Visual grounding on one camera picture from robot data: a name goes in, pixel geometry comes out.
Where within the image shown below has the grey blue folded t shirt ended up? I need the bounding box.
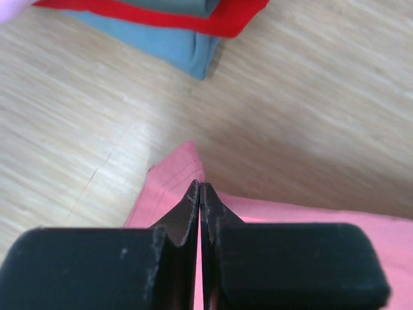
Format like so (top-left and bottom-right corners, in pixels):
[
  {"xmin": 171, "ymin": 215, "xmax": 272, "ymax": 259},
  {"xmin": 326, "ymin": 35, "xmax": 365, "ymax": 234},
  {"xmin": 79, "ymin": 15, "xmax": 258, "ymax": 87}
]
[{"xmin": 63, "ymin": 1, "xmax": 220, "ymax": 80}]

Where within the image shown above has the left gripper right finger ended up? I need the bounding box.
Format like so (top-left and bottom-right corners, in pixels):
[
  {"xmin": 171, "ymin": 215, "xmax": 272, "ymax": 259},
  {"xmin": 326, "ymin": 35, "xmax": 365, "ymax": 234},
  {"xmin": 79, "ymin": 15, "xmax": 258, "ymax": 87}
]
[{"xmin": 200, "ymin": 183, "xmax": 391, "ymax": 309}]

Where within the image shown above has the light pink folded t shirt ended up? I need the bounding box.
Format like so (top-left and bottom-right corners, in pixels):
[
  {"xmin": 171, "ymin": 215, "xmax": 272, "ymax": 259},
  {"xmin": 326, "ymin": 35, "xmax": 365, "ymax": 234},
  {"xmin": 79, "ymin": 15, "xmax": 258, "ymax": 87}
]
[{"xmin": 0, "ymin": 0, "xmax": 33, "ymax": 24}]

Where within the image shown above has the dusty pink t shirt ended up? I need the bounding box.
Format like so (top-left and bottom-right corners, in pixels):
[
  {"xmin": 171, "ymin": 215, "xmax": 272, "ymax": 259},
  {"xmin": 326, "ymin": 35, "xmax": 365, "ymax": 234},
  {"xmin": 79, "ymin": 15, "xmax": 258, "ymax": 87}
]
[{"xmin": 124, "ymin": 140, "xmax": 413, "ymax": 310}]

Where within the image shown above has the red folded t shirt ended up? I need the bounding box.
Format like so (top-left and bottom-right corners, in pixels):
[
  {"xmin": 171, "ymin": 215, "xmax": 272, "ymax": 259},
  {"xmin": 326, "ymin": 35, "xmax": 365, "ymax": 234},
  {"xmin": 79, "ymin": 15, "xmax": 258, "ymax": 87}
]
[{"xmin": 34, "ymin": 1, "xmax": 268, "ymax": 38}]

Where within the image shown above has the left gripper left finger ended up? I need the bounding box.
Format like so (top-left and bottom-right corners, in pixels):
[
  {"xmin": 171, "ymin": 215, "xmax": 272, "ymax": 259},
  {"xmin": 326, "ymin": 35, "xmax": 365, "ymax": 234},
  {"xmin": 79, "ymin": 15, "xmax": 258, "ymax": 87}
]
[{"xmin": 1, "ymin": 181, "xmax": 199, "ymax": 309}]

